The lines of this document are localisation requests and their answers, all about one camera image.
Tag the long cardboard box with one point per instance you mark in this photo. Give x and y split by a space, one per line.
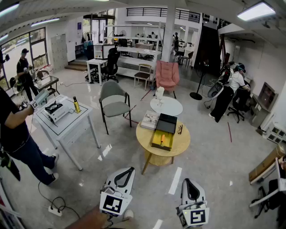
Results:
266 163

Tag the round wooden table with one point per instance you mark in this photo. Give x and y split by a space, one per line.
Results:
181 143

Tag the yellow bottle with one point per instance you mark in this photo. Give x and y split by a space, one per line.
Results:
76 106

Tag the black eyeglasses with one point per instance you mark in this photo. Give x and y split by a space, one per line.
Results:
180 129

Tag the wooden chair brown seat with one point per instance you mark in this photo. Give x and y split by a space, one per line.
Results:
141 75

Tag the black floor stand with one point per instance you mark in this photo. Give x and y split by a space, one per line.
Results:
196 95

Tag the wooden cabinet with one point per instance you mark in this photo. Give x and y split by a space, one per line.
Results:
267 96

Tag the black hanging bag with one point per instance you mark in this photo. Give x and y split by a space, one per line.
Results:
10 164

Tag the orange screwdriver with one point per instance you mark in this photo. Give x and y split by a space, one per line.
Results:
163 138

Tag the white portable gas stove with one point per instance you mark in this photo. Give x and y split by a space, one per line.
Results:
57 113

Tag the yellow and black toolbox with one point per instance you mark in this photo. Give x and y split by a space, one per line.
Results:
166 121

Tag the white pillar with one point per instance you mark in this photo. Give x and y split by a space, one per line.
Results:
168 31

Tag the small clear glass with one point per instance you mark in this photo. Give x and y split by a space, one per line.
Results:
159 102

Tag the black office chair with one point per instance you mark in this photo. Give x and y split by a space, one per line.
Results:
273 196
240 100
111 61

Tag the person's left forearm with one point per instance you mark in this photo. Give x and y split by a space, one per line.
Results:
89 220

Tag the large window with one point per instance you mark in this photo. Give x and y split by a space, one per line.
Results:
13 51

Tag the grey locker cabinet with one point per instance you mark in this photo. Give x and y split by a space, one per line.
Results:
59 51

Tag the person's white shoe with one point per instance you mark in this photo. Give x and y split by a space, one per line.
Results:
129 214

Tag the person's khaki trousers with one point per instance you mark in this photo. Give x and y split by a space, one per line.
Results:
120 224

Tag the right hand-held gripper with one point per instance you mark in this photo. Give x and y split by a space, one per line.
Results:
196 215

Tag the pink armchair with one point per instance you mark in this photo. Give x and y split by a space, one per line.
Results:
166 72

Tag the white storage cubes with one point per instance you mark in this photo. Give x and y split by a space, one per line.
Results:
277 134

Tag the grey-green chair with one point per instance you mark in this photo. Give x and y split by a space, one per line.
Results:
115 108

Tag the white black golf bag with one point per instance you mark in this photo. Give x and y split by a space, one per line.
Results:
215 89

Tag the illustrated book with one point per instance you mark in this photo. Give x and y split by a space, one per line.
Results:
149 119

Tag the wooden steps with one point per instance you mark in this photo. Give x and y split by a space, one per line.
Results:
76 66

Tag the black balcony railing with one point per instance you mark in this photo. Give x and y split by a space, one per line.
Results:
154 12

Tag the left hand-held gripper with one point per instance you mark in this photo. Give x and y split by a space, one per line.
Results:
111 204

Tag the white power strip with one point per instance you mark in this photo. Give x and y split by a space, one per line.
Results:
54 211

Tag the white shelving rack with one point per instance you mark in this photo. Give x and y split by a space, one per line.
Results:
138 50

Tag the white metal rack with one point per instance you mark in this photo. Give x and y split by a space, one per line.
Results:
6 214

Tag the white square table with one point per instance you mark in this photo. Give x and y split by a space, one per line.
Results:
73 121

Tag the white cube shelf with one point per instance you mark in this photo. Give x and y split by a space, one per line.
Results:
103 51

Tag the white jug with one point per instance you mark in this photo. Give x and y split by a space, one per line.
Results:
160 92

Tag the small dark table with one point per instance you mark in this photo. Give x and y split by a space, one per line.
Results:
48 81

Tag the round white table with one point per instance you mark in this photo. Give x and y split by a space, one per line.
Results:
169 107

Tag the long ceiling light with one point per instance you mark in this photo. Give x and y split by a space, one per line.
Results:
255 11
9 10
44 22

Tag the white desk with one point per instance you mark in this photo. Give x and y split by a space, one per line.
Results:
282 183
96 61

